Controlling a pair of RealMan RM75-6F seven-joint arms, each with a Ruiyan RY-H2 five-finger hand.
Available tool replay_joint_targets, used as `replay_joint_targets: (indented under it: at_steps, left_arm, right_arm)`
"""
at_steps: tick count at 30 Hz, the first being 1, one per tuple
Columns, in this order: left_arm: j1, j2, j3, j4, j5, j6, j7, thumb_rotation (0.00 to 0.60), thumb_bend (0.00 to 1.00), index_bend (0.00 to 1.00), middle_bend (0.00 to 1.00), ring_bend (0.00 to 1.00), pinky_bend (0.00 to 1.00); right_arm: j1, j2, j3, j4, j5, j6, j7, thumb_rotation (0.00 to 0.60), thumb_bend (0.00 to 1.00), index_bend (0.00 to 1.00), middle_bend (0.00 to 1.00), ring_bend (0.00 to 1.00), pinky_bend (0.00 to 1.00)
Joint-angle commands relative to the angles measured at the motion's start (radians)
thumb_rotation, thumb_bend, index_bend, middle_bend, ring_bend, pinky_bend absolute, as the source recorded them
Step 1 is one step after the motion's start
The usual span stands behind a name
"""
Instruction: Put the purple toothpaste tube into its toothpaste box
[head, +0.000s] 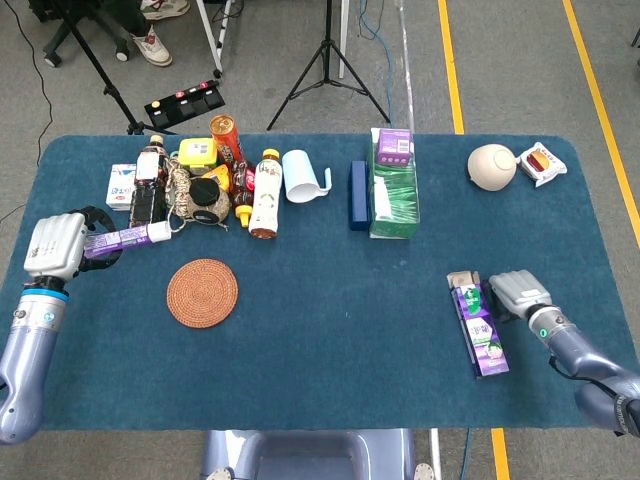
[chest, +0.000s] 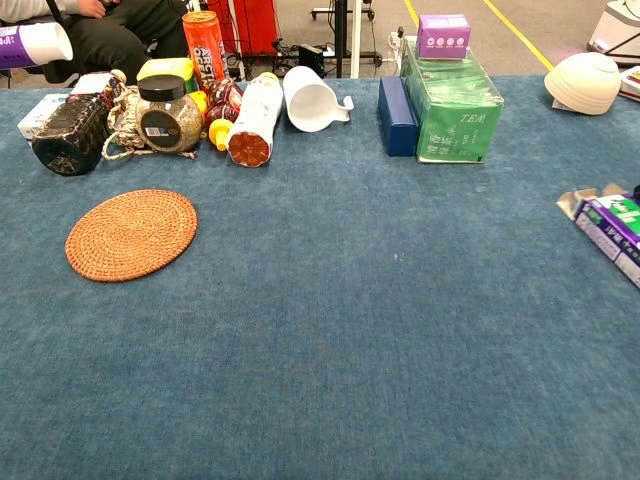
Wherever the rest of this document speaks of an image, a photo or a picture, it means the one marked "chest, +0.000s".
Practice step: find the red bottle with yellow cap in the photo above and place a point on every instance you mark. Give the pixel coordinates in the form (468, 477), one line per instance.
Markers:
(225, 100)

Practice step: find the small purple box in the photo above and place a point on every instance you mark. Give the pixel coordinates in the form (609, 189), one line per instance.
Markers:
(442, 37)

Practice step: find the green tea box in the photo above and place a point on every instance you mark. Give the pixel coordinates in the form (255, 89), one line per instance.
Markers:
(455, 115)

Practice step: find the round brown woven coaster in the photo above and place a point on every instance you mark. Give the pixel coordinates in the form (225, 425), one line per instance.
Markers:
(130, 235)

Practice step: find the white label tea bottle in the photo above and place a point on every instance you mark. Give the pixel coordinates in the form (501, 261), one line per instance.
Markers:
(255, 115)

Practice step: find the purple white toothpaste tube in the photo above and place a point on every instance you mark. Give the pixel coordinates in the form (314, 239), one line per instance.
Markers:
(30, 45)

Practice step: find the beige bowl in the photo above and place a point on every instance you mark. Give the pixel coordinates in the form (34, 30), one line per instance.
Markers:
(582, 82)

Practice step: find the white machine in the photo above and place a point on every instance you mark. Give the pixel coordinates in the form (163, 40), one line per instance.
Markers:
(617, 25)

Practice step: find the white blue small carton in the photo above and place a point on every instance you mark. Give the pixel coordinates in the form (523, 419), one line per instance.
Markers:
(42, 110)

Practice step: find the black device box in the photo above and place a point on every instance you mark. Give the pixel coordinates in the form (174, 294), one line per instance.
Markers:
(310, 57)

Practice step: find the red cabinet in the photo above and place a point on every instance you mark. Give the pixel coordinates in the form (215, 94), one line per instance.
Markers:
(255, 25)

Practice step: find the red chips can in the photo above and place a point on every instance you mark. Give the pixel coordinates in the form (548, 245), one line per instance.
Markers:
(202, 45)

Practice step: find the black tripod stand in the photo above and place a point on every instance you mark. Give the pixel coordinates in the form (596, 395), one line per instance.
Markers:
(341, 40)

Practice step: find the yellow packet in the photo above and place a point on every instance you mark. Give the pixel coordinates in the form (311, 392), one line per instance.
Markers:
(199, 102)

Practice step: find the white post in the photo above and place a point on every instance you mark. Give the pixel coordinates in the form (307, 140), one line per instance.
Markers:
(355, 40)

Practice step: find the wheeled stand base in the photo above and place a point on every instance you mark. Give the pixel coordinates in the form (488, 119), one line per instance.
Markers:
(325, 11)

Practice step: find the dark drink bottle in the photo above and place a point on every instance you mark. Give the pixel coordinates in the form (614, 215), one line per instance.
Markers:
(70, 135)

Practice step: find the long dark blue box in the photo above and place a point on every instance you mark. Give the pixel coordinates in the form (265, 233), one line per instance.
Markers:
(397, 120)

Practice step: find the white red snack packet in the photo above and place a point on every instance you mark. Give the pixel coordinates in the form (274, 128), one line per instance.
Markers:
(631, 82)

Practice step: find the yellow lid container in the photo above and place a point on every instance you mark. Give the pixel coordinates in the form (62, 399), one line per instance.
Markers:
(165, 67)

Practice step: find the blue table mat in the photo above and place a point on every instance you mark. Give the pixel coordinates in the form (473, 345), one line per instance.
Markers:
(300, 350)

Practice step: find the glass jar with black lid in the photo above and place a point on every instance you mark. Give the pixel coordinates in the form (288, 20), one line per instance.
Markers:
(167, 125)

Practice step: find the seated person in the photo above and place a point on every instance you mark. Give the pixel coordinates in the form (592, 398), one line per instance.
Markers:
(125, 40)

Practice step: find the white power strip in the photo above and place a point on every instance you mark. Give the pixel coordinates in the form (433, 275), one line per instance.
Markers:
(395, 42)

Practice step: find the purple snack box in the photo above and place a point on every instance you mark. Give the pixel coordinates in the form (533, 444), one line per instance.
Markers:
(615, 225)

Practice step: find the white plastic mug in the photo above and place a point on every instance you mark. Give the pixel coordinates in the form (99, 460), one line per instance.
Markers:
(310, 105)

